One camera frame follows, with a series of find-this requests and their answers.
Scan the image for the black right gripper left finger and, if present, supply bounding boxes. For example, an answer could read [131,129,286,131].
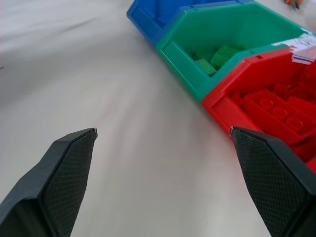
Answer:
[0,127,98,237]

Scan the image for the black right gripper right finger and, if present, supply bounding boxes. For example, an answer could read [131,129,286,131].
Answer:
[229,126,316,237]

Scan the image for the green curved toy brick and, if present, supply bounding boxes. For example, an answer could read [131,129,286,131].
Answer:
[210,44,245,72]

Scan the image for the long red toy brick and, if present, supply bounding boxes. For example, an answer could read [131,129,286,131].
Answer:
[243,89,316,145]

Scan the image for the red plastic storage bin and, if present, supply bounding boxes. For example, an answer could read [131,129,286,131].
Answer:
[201,46,316,173]

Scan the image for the white paper label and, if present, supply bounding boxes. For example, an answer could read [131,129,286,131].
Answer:
[271,34,316,65]

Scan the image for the dark green toy brick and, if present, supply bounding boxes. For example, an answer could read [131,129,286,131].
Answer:
[191,48,213,61]

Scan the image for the green plastic storage bin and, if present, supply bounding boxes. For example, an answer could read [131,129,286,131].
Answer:
[155,2,316,103]

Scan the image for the blue plastic storage bin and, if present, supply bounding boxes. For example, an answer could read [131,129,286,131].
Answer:
[126,0,255,49]

